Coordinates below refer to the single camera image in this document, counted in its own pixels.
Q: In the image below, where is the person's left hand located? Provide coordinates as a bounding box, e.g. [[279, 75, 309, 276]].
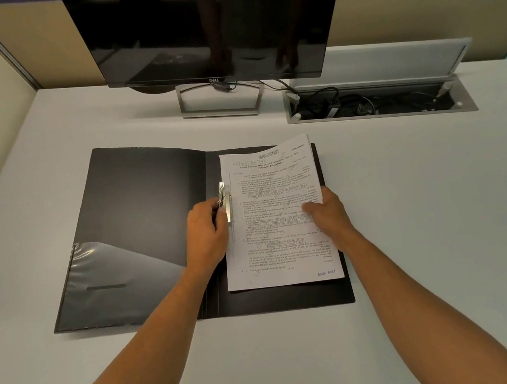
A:
[[176, 196, 238, 282]]

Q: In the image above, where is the person's right hand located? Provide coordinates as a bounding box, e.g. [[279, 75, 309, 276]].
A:
[[299, 182, 362, 258]]

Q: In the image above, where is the stack of printed papers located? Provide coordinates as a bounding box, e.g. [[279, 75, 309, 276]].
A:
[[206, 129, 346, 297]]

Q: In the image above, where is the black folder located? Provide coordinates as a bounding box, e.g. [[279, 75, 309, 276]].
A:
[[27, 112, 357, 351]]

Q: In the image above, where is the person's right forearm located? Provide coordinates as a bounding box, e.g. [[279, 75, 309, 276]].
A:
[[336, 206, 507, 384]]

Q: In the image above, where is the person's left forearm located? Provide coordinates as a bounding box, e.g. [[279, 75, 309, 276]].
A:
[[15, 260, 236, 384]]

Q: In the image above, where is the silver monitor stand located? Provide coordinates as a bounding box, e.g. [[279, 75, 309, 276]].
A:
[[175, 71, 269, 128]]

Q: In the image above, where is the black computer monitor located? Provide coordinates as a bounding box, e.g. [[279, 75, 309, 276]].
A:
[[58, 0, 367, 116]]

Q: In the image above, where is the bundle of black cables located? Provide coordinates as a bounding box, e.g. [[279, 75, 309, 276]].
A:
[[288, 67, 457, 135]]

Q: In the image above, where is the black monitor cable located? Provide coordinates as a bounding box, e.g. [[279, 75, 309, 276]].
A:
[[212, 67, 301, 110]]

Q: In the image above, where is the grey desk cable tray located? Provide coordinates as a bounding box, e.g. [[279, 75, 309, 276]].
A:
[[282, 60, 480, 141]]

